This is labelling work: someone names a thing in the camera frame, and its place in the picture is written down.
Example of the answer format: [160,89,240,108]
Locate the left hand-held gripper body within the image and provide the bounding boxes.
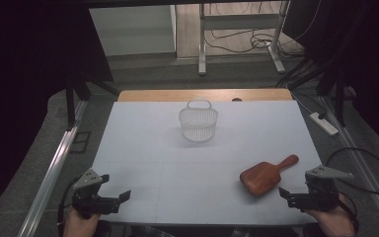
[71,168,121,220]

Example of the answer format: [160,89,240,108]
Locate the right hand-held gripper cable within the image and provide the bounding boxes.
[338,191,360,233]

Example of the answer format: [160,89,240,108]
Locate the aluminium rail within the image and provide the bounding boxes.
[320,96,379,235]
[17,100,89,237]

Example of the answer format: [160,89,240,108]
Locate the person's right hand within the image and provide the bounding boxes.
[304,194,356,237]

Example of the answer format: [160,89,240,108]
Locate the white power strip cable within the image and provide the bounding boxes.
[290,91,314,116]

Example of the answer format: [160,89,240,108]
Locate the white power strip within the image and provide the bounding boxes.
[309,112,340,136]

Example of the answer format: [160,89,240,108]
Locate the left hand-held gripper cable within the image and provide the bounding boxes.
[56,177,80,237]

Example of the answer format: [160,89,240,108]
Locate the tangle of dark floor cables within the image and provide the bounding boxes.
[208,29,299,59]

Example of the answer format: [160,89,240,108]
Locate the white metal desk frame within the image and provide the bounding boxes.
[197,0,290,76]

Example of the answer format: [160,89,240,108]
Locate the wooden table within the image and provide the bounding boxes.
[117,88,293,103]

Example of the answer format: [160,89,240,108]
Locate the person's left hand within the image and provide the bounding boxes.
[62,206,102,237]

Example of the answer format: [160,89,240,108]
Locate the black stand legs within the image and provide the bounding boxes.
[64,73,120,131]
[275,53,349,128]

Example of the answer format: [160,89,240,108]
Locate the white foam board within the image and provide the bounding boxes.
[78,100,324,227]

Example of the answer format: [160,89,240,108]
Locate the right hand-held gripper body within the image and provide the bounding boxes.
[287,165,354,212]

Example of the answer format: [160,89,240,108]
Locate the white cabinet panel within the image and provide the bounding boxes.
[89,4,178,57]

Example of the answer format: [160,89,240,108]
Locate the wooden scoop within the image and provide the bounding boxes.
[239,154,300,198]

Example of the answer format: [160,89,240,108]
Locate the white plastic basket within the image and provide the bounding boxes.
[178,98,219,143]

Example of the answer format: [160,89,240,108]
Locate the hand-held gripper cable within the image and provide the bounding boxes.
[56,177,80,237]
[338,191,360,233]

